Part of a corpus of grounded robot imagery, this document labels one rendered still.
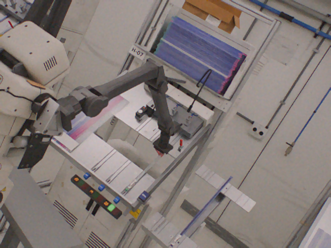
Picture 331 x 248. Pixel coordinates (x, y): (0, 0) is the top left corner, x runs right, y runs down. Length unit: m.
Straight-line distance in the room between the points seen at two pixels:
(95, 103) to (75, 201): 1.34
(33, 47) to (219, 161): 2.77
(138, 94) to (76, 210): 0.86
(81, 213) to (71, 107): 1.38
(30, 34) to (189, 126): 1.14
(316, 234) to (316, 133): 1.68
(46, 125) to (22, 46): 0.29
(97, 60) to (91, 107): 3.13
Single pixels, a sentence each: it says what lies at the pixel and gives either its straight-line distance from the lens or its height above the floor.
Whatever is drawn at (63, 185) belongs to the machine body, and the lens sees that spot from 2.66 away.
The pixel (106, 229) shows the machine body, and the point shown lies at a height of 0.31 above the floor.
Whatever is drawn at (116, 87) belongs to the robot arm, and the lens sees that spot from 1.45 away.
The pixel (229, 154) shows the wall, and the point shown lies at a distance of 3.81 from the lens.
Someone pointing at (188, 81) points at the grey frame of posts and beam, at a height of 1.35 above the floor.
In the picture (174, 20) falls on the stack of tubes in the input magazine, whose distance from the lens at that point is 2.40.
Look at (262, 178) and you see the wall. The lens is 3.77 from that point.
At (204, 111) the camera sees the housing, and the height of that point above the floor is 1.25.
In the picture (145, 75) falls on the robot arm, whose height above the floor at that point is 1.39.
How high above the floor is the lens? 1.64
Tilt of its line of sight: 15 degrees down
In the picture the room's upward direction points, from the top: 29 degrees clockwise
